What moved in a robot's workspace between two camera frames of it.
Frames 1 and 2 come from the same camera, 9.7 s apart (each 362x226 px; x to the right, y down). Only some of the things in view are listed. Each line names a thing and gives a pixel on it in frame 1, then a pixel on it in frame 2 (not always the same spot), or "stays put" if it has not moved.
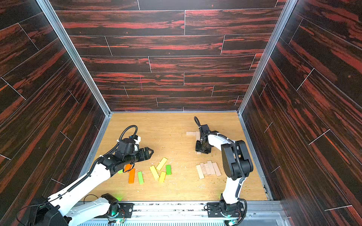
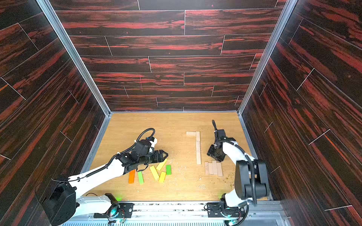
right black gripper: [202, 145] -> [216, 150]
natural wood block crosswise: [188, 133] stays put
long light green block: [141, 177] stays put
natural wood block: [200, 172] -> [198, 157]
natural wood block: [197, 136] stays put
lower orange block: [131, 176] stays put
